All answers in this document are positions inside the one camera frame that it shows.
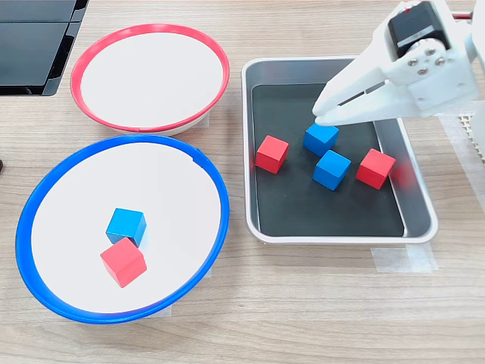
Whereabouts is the blue cube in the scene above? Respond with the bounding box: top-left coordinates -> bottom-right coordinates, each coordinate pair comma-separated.
105,207 -> 148,249
312,149 -> 352,192
302,122 -> 340,158

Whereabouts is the red cube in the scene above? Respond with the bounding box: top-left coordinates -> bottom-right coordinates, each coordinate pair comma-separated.
355,148 -> 397,190
255,134 -> 290,175
99,237 -> 148,289

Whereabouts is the steel tray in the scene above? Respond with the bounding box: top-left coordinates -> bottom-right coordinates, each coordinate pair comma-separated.
241,57 -> 440,244

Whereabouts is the black tray mat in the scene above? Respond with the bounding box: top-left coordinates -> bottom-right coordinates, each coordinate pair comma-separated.
251,83 -> 405,238

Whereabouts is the red-rimmed white plate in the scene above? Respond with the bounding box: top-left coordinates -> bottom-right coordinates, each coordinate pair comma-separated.
70,23 -> 231,137

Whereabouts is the black glossy panel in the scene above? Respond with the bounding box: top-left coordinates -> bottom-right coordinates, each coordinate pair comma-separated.
0,0 -> 90,96

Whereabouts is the blue-rimmed white plate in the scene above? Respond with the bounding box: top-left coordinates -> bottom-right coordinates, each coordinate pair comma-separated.
14,133 -> 231,325

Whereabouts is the pale perforated base plate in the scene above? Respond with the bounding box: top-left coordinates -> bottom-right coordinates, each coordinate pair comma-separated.
456,113 -> 485,164

